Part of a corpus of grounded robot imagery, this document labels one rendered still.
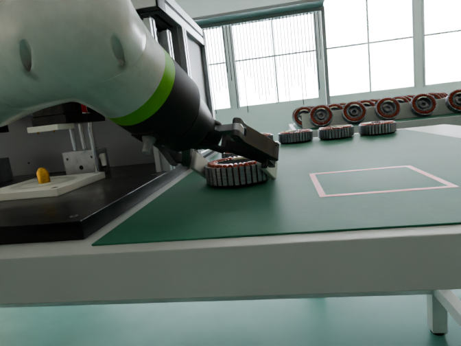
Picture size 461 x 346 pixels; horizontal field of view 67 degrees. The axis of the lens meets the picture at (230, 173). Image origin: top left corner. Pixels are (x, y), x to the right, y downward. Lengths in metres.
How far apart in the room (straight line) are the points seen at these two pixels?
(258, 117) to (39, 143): 6.15
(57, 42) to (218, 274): 0.23
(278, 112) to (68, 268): 6.66
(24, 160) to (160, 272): 0.74
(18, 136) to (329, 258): 0.87
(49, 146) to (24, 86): 0.66
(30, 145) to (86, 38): 0.75
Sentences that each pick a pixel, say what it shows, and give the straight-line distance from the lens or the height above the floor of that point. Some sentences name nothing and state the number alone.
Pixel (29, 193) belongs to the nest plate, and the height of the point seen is 0.78.
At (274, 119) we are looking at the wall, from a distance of 6.96.
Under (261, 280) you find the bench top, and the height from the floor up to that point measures 0.71.
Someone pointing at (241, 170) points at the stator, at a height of 0.78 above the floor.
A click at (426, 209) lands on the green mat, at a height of 0.75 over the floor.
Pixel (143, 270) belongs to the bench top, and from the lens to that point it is 0.35.
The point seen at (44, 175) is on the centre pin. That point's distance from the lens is 0.69.
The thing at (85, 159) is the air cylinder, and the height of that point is 0.80.
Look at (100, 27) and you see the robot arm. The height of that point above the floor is 0.94.
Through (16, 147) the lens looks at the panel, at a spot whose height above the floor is 0.84.
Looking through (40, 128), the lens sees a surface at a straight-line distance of 0.71.
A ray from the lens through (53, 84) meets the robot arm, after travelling 0.31.
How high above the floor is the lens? 0.86
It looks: 9 degrees down
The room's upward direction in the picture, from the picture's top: 6 degrees counter-clockwise
